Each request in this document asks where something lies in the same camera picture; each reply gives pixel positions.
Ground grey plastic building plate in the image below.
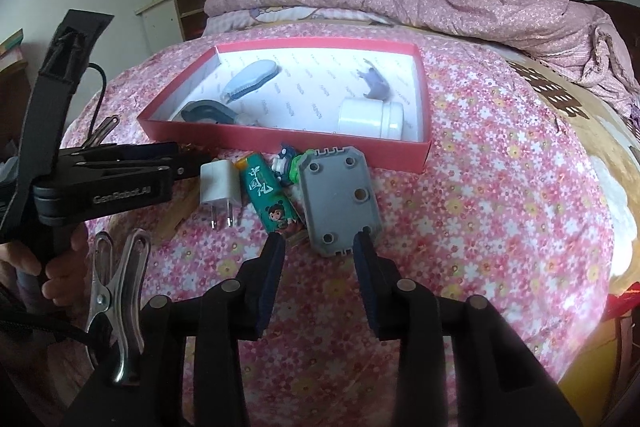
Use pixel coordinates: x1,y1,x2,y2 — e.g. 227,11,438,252
298,146,383,258

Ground wooden block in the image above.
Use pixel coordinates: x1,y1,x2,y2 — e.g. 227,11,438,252
150,192,198,240

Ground white charger plug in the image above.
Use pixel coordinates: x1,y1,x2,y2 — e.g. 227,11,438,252
199,159,245,232

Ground wooden headboard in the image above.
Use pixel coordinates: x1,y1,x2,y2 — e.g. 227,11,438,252
565,0,640,32

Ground person's left hand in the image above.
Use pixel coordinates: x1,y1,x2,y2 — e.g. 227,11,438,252
0,224,93,308

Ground pink floral bedsheet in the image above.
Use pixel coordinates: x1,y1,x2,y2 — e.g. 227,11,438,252
50,24,640,427

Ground blue green toy figure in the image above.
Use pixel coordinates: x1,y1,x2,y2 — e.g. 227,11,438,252
272,143,321,185

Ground brown wooden furniture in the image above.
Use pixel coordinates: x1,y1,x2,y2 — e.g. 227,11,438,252
0,59,33,152

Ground light blue oval brush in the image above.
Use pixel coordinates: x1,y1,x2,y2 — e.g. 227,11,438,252
220,59,280,104

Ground grey-blue curved plastic piece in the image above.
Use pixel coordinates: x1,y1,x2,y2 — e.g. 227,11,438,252
179,101,258,128

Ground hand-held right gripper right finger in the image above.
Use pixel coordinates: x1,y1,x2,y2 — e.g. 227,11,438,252
351,231,583,427

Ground white plastic bottle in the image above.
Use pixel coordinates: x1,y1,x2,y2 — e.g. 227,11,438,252
337,99,405,141

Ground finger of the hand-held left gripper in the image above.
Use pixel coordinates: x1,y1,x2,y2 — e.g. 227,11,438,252
75,159,213,182
60,141,213,165

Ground green cartoon print lighter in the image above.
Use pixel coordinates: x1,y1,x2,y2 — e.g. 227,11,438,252
237,152,307,245

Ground wooden bedside cabinet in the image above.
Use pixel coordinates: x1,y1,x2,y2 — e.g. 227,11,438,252
135,0,241,55

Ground red cloth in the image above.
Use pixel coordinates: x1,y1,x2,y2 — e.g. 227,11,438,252
607,292,640,315

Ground cartoon print pillow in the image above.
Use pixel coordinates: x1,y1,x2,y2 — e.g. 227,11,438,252
205,4,396,35

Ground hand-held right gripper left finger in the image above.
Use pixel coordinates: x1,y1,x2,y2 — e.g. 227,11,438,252
60,233,288,427

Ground grey toy animal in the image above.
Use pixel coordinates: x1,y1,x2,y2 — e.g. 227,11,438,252
356,58,393,102

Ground stacked books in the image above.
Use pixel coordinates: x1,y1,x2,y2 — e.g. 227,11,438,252
0,28,26,70

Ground pink cardboard box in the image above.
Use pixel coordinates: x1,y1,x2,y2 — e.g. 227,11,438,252
136,38,433,172

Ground black cable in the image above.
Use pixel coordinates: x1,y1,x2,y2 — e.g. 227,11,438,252
86,63,110,130
0,304,101,350

